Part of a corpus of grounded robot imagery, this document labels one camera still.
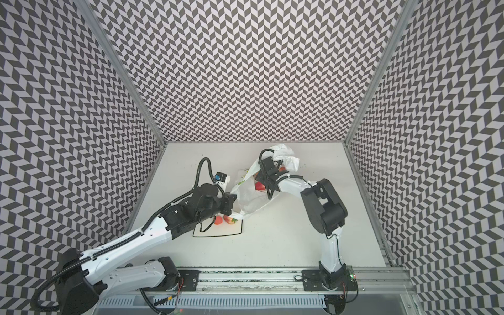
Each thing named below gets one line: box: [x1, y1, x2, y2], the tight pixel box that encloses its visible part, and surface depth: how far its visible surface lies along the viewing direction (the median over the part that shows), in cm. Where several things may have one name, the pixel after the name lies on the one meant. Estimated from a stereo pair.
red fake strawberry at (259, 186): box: [254, 181, 266, 191], surface depth 96 cm
